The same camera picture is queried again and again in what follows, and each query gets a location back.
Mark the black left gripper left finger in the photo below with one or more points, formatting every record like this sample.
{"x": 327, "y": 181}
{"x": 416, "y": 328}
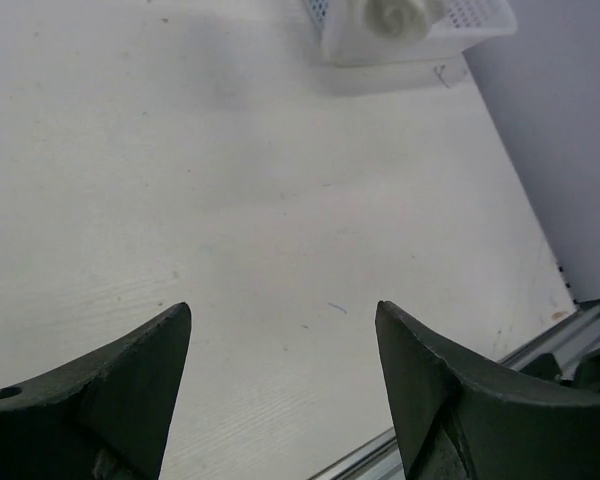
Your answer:
{"x": 104, "y": 415}

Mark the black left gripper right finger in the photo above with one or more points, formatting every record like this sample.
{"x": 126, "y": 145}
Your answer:
{"x": 459, "y": 415}

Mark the white towel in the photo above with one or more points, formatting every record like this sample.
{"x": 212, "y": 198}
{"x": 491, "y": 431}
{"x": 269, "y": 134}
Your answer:
{"x": 401, "y": 21}

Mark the white plastic basket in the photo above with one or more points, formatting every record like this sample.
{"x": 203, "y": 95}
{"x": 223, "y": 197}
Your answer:
{"x": 466, "y": 24}

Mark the aluminium rail frame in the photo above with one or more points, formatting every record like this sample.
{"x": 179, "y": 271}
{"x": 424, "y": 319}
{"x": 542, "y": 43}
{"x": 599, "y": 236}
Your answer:
{"x": 568, "y": 353}

